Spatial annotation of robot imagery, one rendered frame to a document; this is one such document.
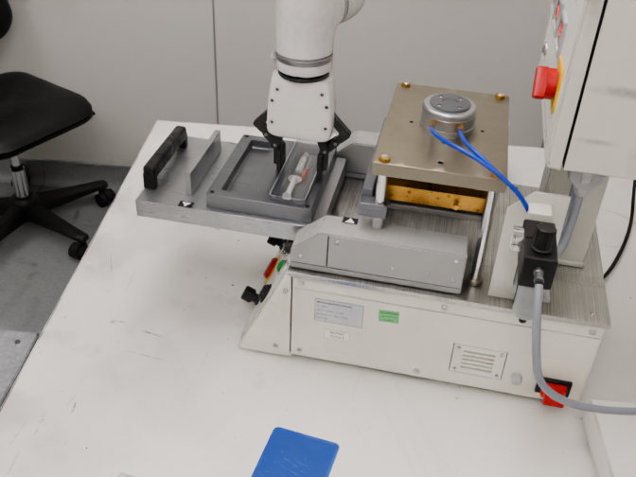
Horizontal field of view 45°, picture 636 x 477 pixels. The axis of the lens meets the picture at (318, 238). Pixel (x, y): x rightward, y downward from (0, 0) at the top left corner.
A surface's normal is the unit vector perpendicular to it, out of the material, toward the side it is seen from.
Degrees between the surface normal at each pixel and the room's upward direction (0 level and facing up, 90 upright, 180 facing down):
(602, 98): 90
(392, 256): 90
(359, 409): 0
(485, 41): 90
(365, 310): 90
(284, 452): 0
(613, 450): 0
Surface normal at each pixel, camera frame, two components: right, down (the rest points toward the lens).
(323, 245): -0.21, 0.56
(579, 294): 0.04, -0.81
